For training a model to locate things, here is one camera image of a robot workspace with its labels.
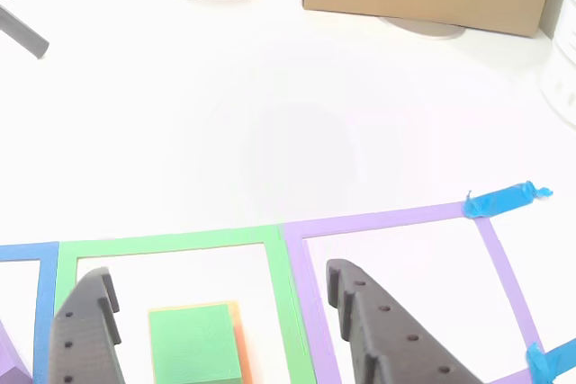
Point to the large purple cube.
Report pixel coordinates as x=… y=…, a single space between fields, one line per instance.
x=11 y=366

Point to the green cube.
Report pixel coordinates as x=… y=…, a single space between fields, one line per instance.
x=193 y=343

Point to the orange cube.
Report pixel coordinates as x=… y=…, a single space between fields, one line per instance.
x=245 y=348

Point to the grey rod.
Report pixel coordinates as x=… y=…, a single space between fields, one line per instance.
x=22 y=33

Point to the grey round disc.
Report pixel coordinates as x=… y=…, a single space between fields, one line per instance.
x=427 y=29

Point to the blue square frame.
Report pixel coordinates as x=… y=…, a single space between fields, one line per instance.
x=45 y=312

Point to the purple square frame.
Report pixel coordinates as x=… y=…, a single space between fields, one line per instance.
x=306 y=289

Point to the green square frame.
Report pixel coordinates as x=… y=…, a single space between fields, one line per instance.
x=180 y=238

